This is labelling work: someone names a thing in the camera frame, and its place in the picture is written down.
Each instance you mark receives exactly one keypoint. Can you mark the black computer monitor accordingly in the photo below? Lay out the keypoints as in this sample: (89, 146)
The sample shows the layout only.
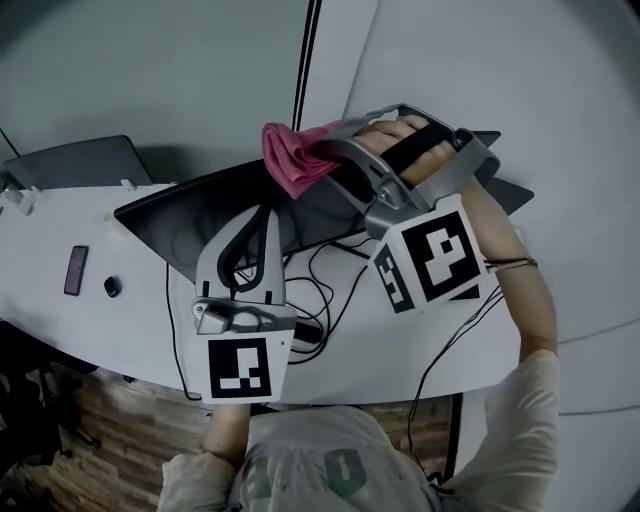
(180, 215)

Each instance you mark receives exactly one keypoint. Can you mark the pink cloth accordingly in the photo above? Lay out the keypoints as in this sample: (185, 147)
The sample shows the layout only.
(295, 155)

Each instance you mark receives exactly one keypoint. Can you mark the black wristband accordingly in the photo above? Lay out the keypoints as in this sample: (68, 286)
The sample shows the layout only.
(520, 262)

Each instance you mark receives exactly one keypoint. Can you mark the white panel bracket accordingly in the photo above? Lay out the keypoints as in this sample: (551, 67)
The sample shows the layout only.
(129, 185)

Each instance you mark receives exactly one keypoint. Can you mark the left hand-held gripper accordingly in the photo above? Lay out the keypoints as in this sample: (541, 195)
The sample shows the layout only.
(240, 370)

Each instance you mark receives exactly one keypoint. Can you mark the dark grey chair back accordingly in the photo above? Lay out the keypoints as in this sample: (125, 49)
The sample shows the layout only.
(75, 160)

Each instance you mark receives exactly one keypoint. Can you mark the black power adapter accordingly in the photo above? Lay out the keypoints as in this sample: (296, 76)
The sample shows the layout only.
(306, 334)

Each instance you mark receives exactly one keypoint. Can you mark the person's left forearm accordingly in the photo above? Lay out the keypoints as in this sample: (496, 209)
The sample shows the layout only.
(227, 435)

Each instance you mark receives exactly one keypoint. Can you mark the small black case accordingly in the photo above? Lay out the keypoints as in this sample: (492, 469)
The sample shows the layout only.
(113, 286)

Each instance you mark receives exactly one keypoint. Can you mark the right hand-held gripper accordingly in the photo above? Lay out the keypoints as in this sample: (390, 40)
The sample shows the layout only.
(440, 255)

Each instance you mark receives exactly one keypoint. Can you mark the person's right forearm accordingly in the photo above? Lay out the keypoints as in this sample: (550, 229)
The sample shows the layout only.
(520, 300)

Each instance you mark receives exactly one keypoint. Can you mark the black office chair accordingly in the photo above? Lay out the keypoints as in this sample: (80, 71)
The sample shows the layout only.
(35, 400)

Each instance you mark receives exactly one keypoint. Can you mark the person's right hand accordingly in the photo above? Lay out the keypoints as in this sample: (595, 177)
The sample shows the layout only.
(385, 132)

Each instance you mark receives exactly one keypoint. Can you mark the dark smartphone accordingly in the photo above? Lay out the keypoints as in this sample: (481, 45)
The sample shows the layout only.
(76, 270)

